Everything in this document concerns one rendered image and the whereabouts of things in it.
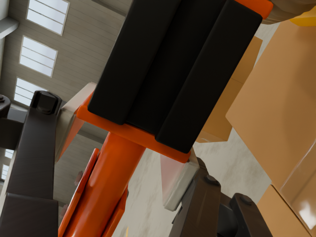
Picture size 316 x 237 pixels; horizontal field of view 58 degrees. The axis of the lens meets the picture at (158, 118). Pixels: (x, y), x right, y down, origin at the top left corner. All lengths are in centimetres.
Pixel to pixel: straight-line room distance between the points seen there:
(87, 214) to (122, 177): 3
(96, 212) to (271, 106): 21
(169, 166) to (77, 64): 983
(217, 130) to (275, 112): 119
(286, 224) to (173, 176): 94
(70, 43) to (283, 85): 953
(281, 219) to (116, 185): 98
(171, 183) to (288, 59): 21
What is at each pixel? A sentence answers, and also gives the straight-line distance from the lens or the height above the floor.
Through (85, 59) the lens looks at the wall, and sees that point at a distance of 981.
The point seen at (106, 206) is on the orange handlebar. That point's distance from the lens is 17.
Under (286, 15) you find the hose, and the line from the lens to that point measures 22.
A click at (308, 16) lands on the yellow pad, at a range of 31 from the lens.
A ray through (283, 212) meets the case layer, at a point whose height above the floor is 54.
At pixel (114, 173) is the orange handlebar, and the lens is 16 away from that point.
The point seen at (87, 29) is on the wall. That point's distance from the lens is 938.
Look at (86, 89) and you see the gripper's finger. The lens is 18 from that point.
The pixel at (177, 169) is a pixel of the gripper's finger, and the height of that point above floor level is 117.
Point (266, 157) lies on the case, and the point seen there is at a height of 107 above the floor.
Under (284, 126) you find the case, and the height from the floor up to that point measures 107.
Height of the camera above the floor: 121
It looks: 9 degrees down
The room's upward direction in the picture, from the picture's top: 66 degrees counter-clockwise
